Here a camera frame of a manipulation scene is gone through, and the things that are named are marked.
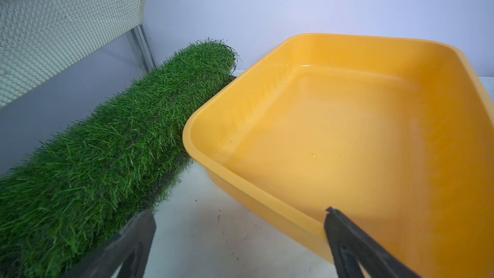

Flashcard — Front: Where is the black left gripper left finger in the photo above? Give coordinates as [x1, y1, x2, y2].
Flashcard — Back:
[63, 210, 156, 277]

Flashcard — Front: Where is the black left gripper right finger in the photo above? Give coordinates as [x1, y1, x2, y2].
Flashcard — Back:
[324, 207, 418, 277]

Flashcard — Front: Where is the yellow plastic storage box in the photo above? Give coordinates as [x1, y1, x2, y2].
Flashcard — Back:
[183, 33, 493, 277]

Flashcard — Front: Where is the green artificial grass roll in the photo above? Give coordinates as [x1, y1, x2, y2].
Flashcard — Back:
[1, 39, 237, 277]

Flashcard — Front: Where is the white mesh wall shelf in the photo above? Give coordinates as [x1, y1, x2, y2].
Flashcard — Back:
[1, 0, 146, 106]

